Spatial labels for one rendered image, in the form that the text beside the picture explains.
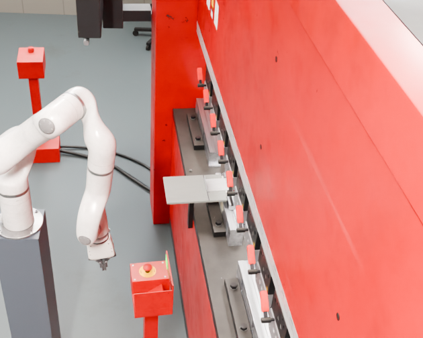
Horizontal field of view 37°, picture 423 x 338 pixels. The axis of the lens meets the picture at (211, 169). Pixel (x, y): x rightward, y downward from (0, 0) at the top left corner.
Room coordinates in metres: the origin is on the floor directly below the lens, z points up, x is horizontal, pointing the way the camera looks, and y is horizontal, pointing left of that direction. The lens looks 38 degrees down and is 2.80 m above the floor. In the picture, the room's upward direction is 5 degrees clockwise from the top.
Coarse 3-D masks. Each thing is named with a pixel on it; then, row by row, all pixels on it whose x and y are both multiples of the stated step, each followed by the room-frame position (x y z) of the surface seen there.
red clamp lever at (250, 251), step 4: (248, 248) 1.51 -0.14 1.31; (252, 248) 1.52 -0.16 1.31; (248, 252) 1.51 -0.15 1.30; (252, 252) 1.51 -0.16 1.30; (248, 256) 1.50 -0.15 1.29; (252, 256) 1.50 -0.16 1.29; (248, 260) 1.49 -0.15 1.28; (252, 260) 1.49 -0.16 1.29; (252, 264) 1.48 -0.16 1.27; (252, 268) 1.47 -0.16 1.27; (248, 272) 1.45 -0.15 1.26; (252, 272) 1.46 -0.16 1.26; (256, 272) 1.46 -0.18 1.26; (260, 272) 1.46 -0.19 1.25
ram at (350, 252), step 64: (256, 0) 1.92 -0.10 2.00; (256, 64) 1.83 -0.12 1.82; (320, 64) 1.30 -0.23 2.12; (256, 128) 1.74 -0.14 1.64; (320, 128) 1.23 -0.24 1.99; (256, 192) 1.64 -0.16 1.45; (320, 192) 1.16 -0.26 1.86; (384, 192) 0.90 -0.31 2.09; (320, 256) 1.08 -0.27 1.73; (384, 256) 0.83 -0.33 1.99; (320, 320) 1.00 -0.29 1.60; (384, 320) 0.77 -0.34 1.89
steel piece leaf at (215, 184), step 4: (204, 176) 2.24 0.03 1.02; (204, 180) 2.24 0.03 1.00; (208, 180) 2.24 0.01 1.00; (212, 180) 2.24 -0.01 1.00; (216, 180) 2.24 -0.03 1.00; (220, 180) 2.24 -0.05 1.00; (224, 180) 2.25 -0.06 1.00; (208, 184) 2.21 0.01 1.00; (212, 184) 2.21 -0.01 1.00; (216, 184) 2.21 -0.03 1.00; (220, 184) 2.22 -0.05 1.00; (224, 184) 2.22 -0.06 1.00; (208, 188) 2.18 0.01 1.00; (212, 188) 2.18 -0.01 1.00; (216, 188) 2.18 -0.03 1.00; (220, 188) 2.19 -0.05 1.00; (224, 188) 2.19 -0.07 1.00
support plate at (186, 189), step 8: (168, 176) 2.24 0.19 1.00; (176, 176) 2.25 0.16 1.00; (184, 176) 2.25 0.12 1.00; (192, 176) 2.26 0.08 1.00; (200, 176) 2.26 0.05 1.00; (208, 176) 2.27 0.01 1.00; (216, 176) 2.27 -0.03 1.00; (168, 184) 2.19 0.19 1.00; (176, 184) 2.19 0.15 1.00; (184, 184) 2.20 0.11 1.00; (192, 184) 2.20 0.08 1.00; (200, 184) 2.21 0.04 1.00; (168, 192) 2.13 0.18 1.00; (176, 192) 2.14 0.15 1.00; (184, 192) 2.14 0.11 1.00; (192, 192) 2.15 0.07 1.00; (200, 192) 2.15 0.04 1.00; (208, 192) 2.15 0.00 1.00; (216, 192) 2.16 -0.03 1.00; (224, 192) 2.16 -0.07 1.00; (168, 200) 2.08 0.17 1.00; (176, 200) 2.09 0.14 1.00; (184, 200) 2.09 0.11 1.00; (192, 200) 2.10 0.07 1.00; (200, 200) 2.10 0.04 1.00; (208, 200) 2.11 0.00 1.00; (216, 200) 2.11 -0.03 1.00; (224, 200) 2.12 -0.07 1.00
